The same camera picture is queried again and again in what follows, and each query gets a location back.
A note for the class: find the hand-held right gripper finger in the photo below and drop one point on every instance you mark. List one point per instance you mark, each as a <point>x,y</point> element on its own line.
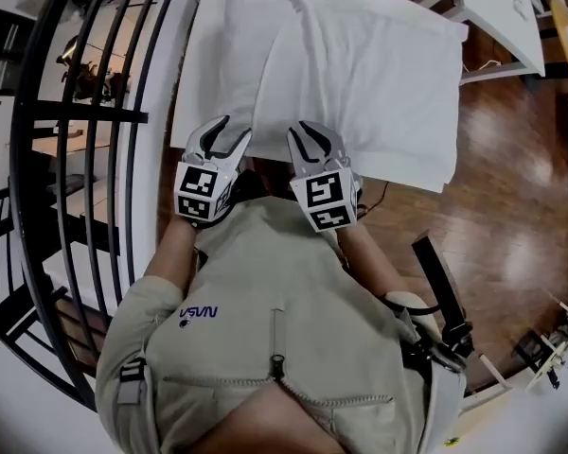
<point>333,144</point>
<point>303,161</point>

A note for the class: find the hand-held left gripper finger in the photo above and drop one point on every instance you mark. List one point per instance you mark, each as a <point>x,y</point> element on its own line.
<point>196,142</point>
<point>239,151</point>

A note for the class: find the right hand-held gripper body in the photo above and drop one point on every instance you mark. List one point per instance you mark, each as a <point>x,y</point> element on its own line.
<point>326,197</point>

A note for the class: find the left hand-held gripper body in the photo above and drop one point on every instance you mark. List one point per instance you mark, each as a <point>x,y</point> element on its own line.
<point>199,192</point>

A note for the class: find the white pillowcase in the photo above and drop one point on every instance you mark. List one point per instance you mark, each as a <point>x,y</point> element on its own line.
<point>360,88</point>

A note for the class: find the white cloth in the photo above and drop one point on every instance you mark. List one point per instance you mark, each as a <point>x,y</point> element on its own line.
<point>246,64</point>

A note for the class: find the person's right forearm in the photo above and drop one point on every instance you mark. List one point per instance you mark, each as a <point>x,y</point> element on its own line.
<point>369,263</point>

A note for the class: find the person's left forearm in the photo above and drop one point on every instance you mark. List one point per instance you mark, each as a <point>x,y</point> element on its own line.
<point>172,258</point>

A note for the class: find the person's beige vest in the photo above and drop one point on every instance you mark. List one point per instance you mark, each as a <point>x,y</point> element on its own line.
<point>274,277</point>

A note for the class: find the black metal railing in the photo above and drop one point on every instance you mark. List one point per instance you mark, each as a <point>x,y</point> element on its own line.
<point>76,112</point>

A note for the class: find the white side table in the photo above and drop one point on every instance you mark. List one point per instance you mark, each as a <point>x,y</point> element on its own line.
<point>497,17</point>

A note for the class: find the person's bare chest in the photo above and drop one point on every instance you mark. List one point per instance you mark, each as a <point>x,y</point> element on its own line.
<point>284,424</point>

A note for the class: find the small white gadget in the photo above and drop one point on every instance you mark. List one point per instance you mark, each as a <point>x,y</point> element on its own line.
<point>518,5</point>

